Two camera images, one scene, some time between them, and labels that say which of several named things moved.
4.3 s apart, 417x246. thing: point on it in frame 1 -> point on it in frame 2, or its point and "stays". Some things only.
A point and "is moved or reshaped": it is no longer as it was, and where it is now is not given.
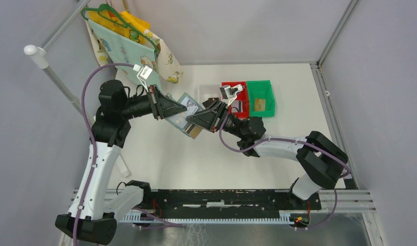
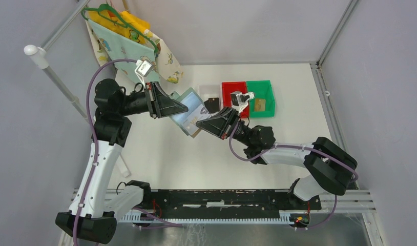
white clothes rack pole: [41, 55] stays
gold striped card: [193, 130] is moved or reshaped
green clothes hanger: [98, 7] stays
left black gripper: [159, 101] stays
